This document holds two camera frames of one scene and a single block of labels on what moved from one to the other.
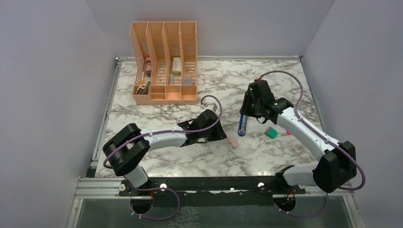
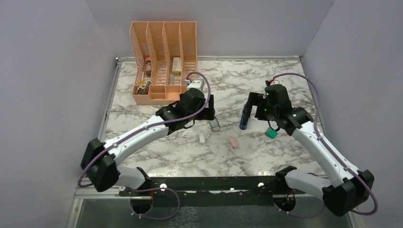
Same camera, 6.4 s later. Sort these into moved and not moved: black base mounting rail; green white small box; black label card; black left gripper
Moved: black left gripper
Not moved: black label card; green white small box; black base mounting rail
